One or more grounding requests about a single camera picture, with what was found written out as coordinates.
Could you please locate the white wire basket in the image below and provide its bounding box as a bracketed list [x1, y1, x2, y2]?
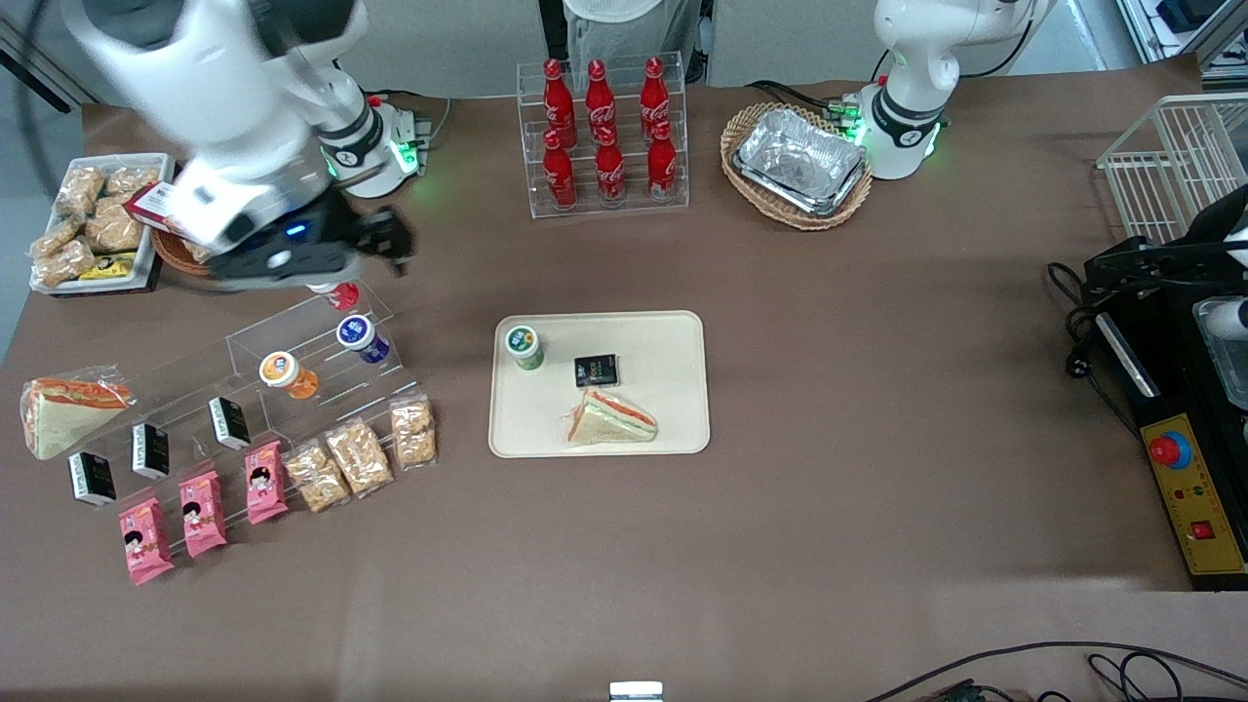
[1096, 93, 1248, 246]

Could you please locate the black arm base cable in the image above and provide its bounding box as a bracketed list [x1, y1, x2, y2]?
[745, 79, 861, 114]

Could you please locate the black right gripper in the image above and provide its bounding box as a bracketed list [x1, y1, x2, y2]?
[208, 188, 415, 286]

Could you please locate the large wrapped triangle sandwich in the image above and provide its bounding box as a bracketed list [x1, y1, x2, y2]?
[19, 366, 137, 461]

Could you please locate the clear rice crisp pack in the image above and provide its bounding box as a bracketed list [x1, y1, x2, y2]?
[282, 441, 353, 515]
[102, 166, 163, 197]
[324, 419, 396, 500]
[85, 199, 148, 254]
[56, 166, 107, 216]
[33, 239, 98, 287]
[30, 215, 86, 257]
[389, 395, 439, 472]

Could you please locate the clear acrylic stepped stand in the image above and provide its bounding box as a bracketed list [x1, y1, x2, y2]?
[225, 283, 421, 436]
[73, 375, 293, 549]

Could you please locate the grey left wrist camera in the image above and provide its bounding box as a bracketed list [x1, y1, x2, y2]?
[1194, 297, 1248, 341]

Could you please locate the black sealing machine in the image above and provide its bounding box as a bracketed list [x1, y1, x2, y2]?
[1085, 281, 1248, 594]

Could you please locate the red cola bottle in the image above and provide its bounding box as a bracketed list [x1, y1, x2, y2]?
[542, 58, 577, 134]
[639, 56, 673, 129]
[646, 119, 680, 204]
[584, 58, 618, 134]
[594, 125, 628, 207]
[541, 129, 579, 212]

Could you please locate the pink snack pack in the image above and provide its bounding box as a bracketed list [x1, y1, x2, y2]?
[118, 497, 177, 587]
[177, 470, 229, 560]
[243, 441, 292, 527]

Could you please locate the metal shelf rack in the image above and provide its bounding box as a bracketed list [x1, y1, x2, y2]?
[1115, 0, 1248, 95]

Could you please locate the blue gum bottle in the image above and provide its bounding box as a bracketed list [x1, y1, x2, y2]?
[336, 314, 392, 366]

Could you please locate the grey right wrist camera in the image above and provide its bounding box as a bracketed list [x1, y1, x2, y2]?
[208, 244, 354, 293]

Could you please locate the red cookie box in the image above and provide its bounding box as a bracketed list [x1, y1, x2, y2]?
[124, 182, 212, 247]

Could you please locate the person torso white top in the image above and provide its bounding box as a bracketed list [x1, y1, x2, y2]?
[538, 0, 705, 61]

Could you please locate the looped black cable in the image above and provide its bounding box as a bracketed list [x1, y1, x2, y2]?
[1086, 650, 1187, 702]

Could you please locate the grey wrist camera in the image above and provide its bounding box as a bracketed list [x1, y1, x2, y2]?
[1194, 297, 1248, 341]
[208, 244, 354, 293]

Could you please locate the silver foil tray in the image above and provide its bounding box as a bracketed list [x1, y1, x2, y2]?
[732, 107, 870, 218]

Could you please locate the green gum bottle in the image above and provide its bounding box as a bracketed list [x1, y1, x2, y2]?
[504, 325, 546, 372]

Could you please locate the black machine cable bundle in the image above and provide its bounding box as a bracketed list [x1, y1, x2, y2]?
[1047, 260, 1144, 449]

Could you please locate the black white small box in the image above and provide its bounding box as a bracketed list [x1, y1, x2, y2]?
[207, 396, 254, 452]
[67, 451, 119, 509]
[131, 422, 173, 482]

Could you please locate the black box device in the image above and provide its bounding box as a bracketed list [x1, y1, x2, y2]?
[1156, 0, 1221, 32]

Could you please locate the yellow control panel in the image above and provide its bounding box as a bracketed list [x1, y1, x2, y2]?
[1138, 412, 1248, 577]

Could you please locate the orange gum bottle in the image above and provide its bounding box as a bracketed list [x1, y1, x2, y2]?
[258, 351, 320, 402]

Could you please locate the white rectangular snack tray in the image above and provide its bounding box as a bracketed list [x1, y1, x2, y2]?
[28, 153, 177, 296]

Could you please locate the dark metal floor rail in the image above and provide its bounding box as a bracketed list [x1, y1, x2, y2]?
[0, 18, 85, 114]

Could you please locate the light wicker foil basket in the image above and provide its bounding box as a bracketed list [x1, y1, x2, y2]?
[720, 101, 876, 232]

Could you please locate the clear acrylic bottle rack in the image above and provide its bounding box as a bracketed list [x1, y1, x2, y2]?
[514, 54, 691, 220]

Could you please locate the beige plastic tray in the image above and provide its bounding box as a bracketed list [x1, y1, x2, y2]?
[487, 310, 712, 459]

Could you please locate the brown wicker snack basket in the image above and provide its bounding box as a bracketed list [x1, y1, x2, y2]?
[150, 227, 221, 280]

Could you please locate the yellow snack pack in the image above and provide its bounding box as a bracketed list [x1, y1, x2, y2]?
[77, 252, 139, 283]

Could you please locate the long black cable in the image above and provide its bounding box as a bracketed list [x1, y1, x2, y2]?
[862, 641, 1248, 702]

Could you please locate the small wrapped triangle sandwich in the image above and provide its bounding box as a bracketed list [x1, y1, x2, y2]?
[561, 388, 659, 448]

